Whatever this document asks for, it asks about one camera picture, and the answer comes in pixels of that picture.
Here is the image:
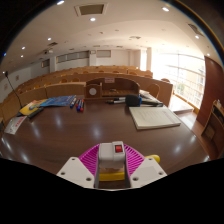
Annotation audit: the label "black marker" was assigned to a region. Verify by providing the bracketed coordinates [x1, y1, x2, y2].
[105, 97, 127, 105]

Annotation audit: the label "slatted ceiling air vent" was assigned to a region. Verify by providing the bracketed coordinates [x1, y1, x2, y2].
[187, 22, 205, 38]

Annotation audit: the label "square ceiling air vent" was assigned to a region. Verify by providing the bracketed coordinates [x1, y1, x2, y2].
[73, 3, 109, 17]

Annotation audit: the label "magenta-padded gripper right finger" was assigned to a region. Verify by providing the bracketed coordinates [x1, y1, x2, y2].
[123, 143, 168, 190]

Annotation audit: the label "white and red leaflet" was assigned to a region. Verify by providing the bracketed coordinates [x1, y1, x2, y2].
[3, 115, 28, 136]

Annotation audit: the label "black remote control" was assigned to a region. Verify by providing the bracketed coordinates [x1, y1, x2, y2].
[27, 106, 45, 119]

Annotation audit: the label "white notebook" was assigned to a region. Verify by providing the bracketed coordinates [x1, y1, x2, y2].
[128, 105, 182, 131]

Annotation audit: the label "wooden shelf unit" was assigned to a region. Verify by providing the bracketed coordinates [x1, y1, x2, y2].
[200, 99, 224, 159]

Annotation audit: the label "wooden desk organizer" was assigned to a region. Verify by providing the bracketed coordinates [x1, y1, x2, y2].
[83, 77, 141, 101]

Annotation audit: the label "black gooseneck microphone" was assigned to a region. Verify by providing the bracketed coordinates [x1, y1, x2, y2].
[3, 70, 24, 109]

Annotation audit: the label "recessed ceiling lights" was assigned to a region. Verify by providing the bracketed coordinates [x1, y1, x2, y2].
[3, 0, 211, 59]

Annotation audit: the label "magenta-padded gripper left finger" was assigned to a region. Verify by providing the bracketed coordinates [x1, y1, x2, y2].
[56, 143, 101, 190]

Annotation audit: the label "black handheld microphone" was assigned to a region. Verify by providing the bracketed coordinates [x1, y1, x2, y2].
[125, 94, 164, 108]

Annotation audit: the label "rows of wooden auditorium seats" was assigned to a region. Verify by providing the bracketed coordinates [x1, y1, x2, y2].
[0, 64, 154, 116]

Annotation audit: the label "large bright window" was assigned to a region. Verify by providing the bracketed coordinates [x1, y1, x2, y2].
[151, 49, 206, 109]

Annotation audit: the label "wooden chair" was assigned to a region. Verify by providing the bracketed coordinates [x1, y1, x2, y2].
[146, 83, 161, 100]

